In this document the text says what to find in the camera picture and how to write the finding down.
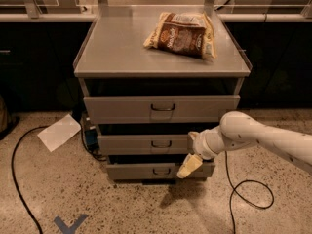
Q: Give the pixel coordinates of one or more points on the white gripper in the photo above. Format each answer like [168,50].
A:
[200,144]

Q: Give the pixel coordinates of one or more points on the grey drawer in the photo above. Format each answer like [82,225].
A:
[155,171]
[159,109]
[144,144]

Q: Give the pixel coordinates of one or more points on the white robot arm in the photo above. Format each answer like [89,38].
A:
[237,130]

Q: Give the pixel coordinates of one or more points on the grey top drawer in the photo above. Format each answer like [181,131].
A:
[159,109]

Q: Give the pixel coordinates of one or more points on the grey bottom drawer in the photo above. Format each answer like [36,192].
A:
[155,171]

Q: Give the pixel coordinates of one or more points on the grey metal drawer cabinet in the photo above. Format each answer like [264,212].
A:
[113,62]

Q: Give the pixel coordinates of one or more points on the blue power box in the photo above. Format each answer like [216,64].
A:
[91,135]

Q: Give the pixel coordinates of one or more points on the brown snack chip bag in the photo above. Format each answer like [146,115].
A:
[188,34]

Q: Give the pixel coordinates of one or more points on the white paper sheet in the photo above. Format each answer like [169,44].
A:
[59,133]

